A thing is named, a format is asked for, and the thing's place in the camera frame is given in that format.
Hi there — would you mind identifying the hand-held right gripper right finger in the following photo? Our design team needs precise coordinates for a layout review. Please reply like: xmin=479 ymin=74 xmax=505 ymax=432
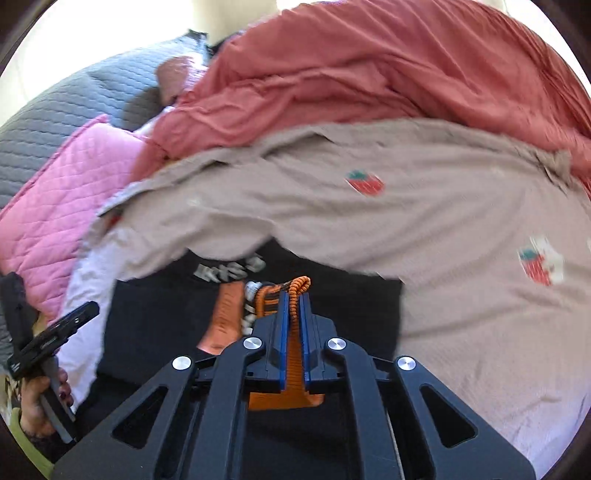
xmin=298 ymin=293 xmax=539 ymax=480

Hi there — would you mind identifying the beige strawberry print bedsheet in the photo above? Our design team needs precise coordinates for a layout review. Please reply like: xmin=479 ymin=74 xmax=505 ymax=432
xmin=60 ymin=117 xmax=591 ymax=467

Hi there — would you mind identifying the black garment with orange print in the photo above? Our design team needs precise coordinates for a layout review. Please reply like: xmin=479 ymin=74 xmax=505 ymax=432
xmin=76 ymin=240 xmax=404 ymax=480

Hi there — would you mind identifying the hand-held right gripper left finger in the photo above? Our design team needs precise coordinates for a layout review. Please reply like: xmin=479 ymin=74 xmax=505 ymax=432
xmin=48 ymin=291 xmax=291 ymax=480

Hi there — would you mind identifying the person's left forearm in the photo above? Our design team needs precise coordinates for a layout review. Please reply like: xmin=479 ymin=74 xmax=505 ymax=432
xmin=9 ymin=408 xmax=55 ymax=478

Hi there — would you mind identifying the pale pink quilted cushion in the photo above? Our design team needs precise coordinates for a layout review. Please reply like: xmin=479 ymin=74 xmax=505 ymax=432
xmin=156 ymin=54 xmax=208 ymax=108

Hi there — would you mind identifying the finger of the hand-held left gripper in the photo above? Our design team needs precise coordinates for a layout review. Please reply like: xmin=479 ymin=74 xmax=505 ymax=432
xmin=48 ymin=301 xmax=100 ymax=343

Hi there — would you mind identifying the person's left hand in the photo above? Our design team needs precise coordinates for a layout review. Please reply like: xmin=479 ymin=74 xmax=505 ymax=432
xmin=18 ymin=364 xmax=75 ymax=439

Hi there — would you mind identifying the pink quilted pillow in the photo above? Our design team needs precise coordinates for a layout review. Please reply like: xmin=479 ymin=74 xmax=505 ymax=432
xmin=0 ymin=115 xmax=153 ymax=319

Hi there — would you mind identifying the salmon red blanket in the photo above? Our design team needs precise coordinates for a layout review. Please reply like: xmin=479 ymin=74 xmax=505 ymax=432
xmin=131 ymin=2 xmax=591 ymax=195

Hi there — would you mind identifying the grey quilted blanket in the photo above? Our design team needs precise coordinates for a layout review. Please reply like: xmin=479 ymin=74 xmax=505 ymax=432
xmin=0 ymin=37 xmax=208 ymax=208

